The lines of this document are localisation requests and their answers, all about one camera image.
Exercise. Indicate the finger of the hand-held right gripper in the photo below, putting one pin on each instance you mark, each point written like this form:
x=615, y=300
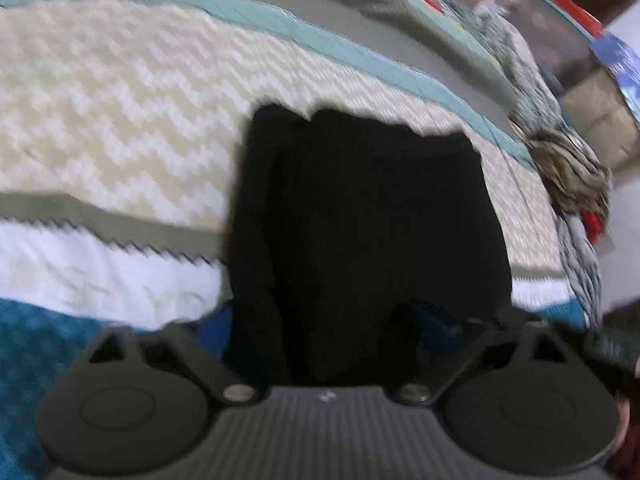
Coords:
x=612, y=357

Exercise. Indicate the blue printed bag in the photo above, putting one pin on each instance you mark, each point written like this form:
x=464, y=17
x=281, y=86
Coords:
x=620, y=65

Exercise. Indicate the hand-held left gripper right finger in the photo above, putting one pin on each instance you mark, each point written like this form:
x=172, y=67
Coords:
x=436, y=326

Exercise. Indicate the cardboard box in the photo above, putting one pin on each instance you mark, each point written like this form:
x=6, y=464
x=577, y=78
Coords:
x=602, y=115

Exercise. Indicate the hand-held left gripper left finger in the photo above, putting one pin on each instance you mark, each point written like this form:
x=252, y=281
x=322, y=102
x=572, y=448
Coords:
x=216, y=321

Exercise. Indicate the brown crumpled cloth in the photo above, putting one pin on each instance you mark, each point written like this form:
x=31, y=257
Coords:
x=570, y=175

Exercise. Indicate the black pants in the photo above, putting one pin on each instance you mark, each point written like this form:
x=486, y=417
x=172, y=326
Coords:
x=365, y=240

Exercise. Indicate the patterned bedspread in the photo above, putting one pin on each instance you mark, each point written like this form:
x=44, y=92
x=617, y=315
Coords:
x=125, y=135

